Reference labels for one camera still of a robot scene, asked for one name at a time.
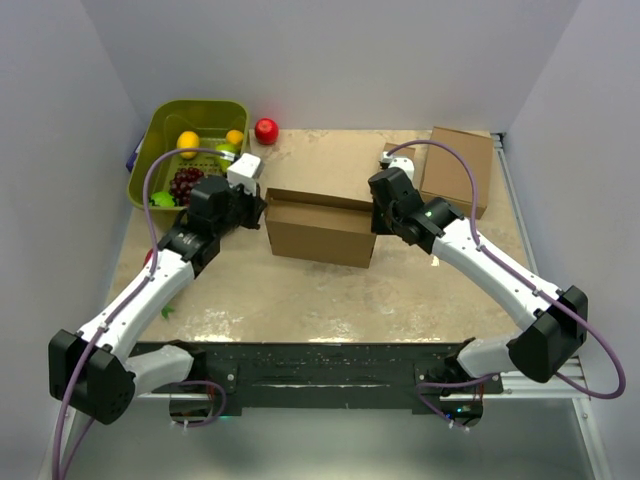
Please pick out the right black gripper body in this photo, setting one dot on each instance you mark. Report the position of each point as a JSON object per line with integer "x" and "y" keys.
{"x": 381, "y": 221}

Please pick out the red apple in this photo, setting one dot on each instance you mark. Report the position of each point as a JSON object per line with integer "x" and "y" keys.
{"x": 266, "y": 131}

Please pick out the green lime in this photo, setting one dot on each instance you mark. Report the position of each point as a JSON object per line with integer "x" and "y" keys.
{"x": 163, "y": 199}

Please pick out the small orange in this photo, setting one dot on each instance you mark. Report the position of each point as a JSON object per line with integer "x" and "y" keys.
{"x": 235, "y": 138}

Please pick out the green pear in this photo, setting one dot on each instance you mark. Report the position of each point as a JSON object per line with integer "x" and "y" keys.
{"x": 228, "y": 148}

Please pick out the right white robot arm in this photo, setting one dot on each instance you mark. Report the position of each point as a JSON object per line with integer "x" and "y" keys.
{"x": 541, "y": 310}

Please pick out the small folded cardboard box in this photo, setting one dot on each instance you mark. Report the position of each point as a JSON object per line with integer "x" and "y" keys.
{"x": 409, "y": 152}

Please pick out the purple white booklet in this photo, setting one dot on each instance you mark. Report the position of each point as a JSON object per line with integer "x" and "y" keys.
{"x": 133, "y": 156}

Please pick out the red dragon fruit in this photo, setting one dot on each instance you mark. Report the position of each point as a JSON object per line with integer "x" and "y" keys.
{"x": 148, "y": 257}

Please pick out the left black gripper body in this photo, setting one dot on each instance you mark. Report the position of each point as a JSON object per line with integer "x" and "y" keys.
{"x": 244, "y": 209}

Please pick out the cardboard paper box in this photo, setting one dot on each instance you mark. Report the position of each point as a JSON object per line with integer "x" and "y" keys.
{"x": 320, "y": 228}

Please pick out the yellow lemon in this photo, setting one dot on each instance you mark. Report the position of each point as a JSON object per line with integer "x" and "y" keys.
{"x": 187, "y": 143}

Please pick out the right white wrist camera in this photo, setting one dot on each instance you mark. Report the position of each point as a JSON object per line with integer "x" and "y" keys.
{"x": 401, "y": 162}

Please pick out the right aluminium rail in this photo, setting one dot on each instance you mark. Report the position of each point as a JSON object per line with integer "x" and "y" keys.
{"x": 555, "y": 390}

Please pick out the dark grapes in basket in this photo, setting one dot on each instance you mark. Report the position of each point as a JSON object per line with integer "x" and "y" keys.
{"x": 182, "y": 183}

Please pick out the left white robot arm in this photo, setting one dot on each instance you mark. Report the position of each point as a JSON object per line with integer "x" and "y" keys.
{"x": 94, "y": 369}

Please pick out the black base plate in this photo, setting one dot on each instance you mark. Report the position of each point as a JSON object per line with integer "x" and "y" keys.
{"x": 395, "y": 376}

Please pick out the large folded cardboard box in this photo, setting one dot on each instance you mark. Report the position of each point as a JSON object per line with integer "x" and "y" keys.
{"x": 444, "y": 176}

